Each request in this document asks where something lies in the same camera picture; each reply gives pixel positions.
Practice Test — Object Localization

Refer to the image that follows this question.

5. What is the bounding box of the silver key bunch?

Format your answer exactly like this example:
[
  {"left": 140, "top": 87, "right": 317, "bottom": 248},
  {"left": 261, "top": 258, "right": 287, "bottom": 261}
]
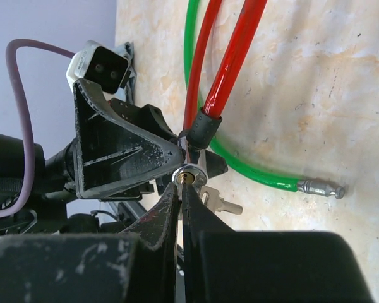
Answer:
[{"left": 200, "top": 186, "right": 243, "bottom": 215}]

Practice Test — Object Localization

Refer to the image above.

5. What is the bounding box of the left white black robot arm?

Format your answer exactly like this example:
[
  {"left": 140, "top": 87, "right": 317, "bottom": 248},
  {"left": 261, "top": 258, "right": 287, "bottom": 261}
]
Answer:
[{"left": 0, "top": 79, "right": 183, "bottom": 235}]

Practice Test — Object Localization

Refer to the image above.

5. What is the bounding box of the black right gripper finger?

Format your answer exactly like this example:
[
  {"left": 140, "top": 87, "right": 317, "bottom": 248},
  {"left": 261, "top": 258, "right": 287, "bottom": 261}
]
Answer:
[
  {"left": 73, "top": 79, "right": 183, "bottom": 199},
  {"left": 109, "top": 98, "right": 228, "bottom": 195}
]

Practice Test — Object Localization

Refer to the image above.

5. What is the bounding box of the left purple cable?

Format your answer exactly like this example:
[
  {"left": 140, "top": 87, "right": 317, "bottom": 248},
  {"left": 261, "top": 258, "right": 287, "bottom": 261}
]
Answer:
[{"left": 0, "top": 38, "right": 76, "bottom": 218}]

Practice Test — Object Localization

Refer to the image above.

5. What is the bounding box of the folded blue jeans cloth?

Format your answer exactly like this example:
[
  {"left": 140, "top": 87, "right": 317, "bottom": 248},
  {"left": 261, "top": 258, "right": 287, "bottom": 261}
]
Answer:
[{"left": 115, "top": 42, "right": 136, "bottom": 105}]

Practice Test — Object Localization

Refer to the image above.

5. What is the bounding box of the red cable lock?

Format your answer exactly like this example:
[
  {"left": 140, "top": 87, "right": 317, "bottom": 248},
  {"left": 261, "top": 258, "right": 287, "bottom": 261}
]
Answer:
[{"left": 171, "top": 0, "right": 269, "bottom": 187}]

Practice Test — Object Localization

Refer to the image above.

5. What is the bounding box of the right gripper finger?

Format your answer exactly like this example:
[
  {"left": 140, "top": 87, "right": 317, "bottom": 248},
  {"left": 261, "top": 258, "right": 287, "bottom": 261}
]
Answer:
[
  {"left": 0, "top": 184, "right": 179, "bottom": 302},
  {"left": 182, "top": 185, "right": 373, "bottom": 302}
]

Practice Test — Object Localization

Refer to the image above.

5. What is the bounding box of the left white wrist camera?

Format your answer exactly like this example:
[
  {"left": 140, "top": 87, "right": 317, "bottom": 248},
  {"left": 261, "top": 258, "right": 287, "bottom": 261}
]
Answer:
[{"left": 66, "top": 40, "right": 130, "bottom": 95}]

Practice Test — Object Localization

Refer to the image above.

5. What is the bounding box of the green cable lock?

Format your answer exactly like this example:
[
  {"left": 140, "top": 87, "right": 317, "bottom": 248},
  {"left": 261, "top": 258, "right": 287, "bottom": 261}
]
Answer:
[{"left": 183, "top": 0, "right": 347, "bottom": 200}]

